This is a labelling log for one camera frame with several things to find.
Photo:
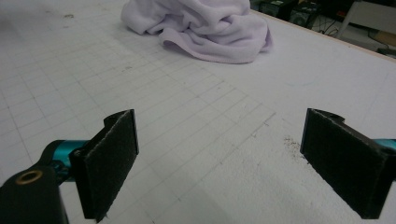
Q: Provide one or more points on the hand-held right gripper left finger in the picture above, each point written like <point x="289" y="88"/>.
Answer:
<point x="106" y="161"/>

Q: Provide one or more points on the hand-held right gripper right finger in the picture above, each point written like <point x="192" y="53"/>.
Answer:
<point x="342" y="161"/>

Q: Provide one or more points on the lilac printed towel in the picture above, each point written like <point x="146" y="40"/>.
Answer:
<point x="205" y="28"/>

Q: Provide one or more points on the white foam mat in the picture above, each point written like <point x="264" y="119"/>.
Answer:
<point x="218" y="124"/>

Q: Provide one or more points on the white desk leg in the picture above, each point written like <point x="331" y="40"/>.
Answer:
<point x="358" y="12"/>

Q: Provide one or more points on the black computer tower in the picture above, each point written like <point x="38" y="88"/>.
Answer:
<point x="274" y="7"/>
<point x="303" y="15"/>

